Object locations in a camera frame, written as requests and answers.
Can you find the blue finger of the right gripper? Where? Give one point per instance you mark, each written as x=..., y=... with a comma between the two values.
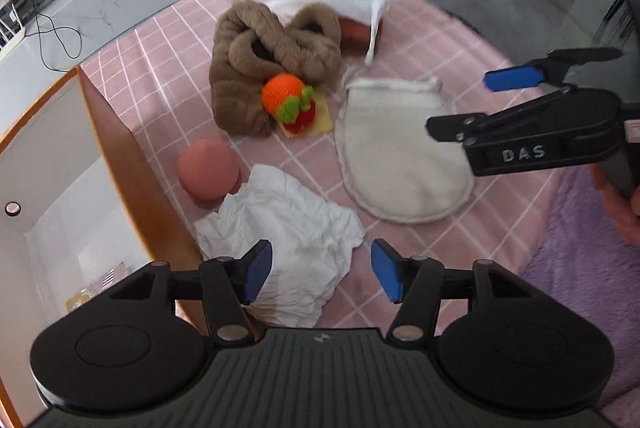
x=552, y=69
x=457, y=128

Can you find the purple fluffy rug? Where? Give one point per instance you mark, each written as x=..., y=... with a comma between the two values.
x=585, y=264

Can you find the red brown sponge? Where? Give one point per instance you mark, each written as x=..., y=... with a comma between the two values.
x=355, y=37

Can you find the yellow cloth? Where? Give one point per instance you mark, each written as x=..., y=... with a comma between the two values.
x=322, y=123

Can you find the orange knitted toy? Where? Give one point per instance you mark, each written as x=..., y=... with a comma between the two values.
x=290, y=102

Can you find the pink round sponge puff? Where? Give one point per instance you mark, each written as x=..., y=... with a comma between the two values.
x=208, y=170

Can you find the yellow packaged item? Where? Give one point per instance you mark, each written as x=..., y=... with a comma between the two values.
x=107, y=280

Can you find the person's right hand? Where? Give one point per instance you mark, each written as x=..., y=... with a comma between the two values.
x=623, y=211

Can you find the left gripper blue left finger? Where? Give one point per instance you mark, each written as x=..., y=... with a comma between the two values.
x=230, y=285

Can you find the white bath mitt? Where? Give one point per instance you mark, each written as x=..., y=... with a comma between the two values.
x=391, y=166

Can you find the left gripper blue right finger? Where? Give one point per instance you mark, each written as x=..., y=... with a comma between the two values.
x=413, y=284

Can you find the white mesh bag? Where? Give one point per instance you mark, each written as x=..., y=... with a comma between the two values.
x=370, y=12

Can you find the pink checkered tablecloth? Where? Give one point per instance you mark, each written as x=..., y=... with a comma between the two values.
x=155, y=78

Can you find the white cloth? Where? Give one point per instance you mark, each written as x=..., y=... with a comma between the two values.
x=312, y=241

